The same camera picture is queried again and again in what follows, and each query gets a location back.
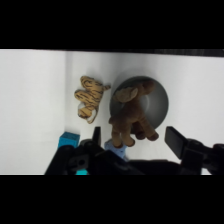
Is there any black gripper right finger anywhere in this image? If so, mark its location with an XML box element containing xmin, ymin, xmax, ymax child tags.
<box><xmin>164</xmin><ymin>125</ymin><xmax>224</xmax><ymax>176</ymax></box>

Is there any brown plush deer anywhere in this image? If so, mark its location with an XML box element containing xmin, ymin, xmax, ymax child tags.
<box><xmin>108</xmin><ymin>79</ymin><xmax>160</xmax><ymax>149</ymax></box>

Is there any grey bowl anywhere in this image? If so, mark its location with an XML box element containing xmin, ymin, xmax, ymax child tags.
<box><xmin>109</xmin><ymin>75</ymin><xmax>170</xmax><ymax>135</ymax></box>

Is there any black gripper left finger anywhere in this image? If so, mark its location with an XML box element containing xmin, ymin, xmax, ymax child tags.
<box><xmin>44</xmin><ymin>125</ymin><xmax>111</xmax><ymax>176</ymax></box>

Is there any striped plush tiger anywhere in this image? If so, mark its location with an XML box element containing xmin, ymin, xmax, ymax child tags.
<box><xmin>73</xmin><ymin>75</ymin><xmax>112</xmax><ymax>125</ymax></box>

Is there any light teal cube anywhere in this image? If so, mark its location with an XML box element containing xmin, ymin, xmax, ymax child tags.
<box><xmin>75</xmin><ymin>168</ymin><xmax>90</xmax><ymax>176</ymax></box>

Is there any black curtain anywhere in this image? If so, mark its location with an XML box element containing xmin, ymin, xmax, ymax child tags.
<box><xmin>63</xmin><ymin>49</ymin><xmax>224</xmax><ymax>58</ymax></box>

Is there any dark teal cube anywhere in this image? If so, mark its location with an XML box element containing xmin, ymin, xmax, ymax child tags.
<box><xmin>57</xmin><ymin>131</ymin><xmax>81</xmax><ymax>150</ymax></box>

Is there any blue crumpled cloth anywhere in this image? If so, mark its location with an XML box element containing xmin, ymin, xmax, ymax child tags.
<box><xmin>103</xmin><ymin>138</ymin><xmax>130</xmax><ymax>162</ymax></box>

